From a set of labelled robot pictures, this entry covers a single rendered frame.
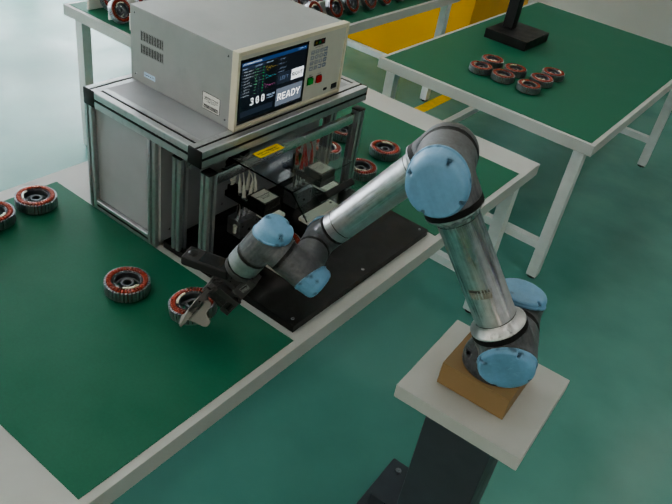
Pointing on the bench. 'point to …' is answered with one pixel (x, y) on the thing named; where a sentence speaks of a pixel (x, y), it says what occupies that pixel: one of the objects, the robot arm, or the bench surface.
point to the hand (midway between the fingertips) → (191, 306)
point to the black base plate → (360, 270)
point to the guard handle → (335, 189)
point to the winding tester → (230, 50)
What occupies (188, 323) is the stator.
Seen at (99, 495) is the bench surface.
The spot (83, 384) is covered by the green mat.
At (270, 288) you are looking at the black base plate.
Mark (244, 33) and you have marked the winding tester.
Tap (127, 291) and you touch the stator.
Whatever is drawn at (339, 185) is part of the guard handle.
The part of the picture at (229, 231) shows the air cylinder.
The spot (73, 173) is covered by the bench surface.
